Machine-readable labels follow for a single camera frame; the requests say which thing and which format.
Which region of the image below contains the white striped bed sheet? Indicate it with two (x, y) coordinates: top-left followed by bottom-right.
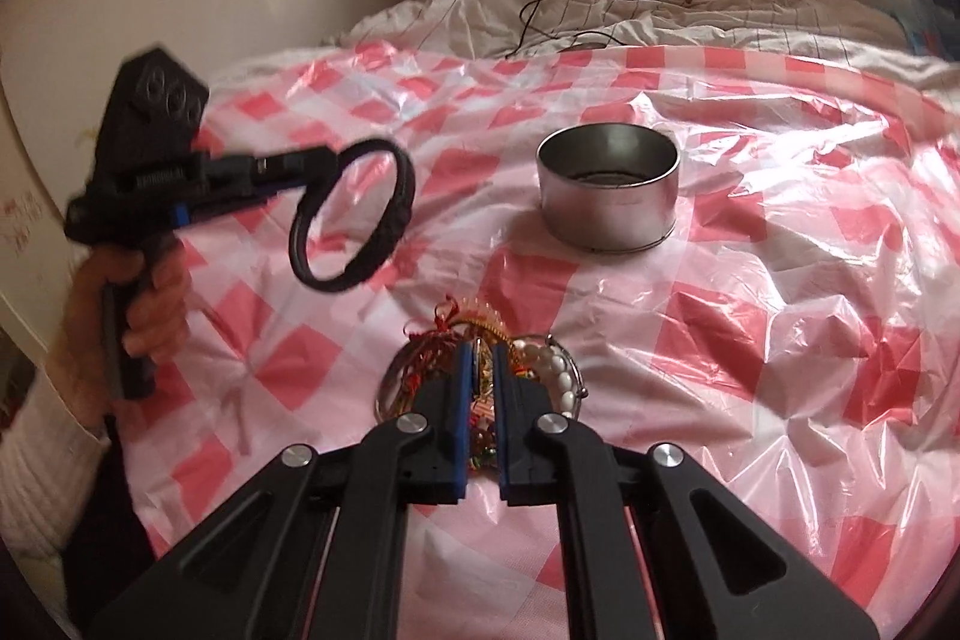
(327, 0), (958, 104)

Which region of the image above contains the black braided bracelet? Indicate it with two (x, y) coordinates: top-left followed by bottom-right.
(288, 136), (418, 295)

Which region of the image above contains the red white checkered plastic sheet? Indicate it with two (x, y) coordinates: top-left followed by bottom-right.
(121, 44), (958, 637)

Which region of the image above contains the round silver metal tin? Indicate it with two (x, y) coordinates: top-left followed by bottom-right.
(537, 122), (682, 253)

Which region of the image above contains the white knit sleeve forearm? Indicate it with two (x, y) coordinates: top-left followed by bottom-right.
(0, 368), (111, 562)

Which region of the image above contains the person left hand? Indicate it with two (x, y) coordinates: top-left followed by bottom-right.
(44, 244), (190, 431)

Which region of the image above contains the gold red jewelry pile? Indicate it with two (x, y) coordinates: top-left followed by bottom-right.
(374, 296), (537, 473)

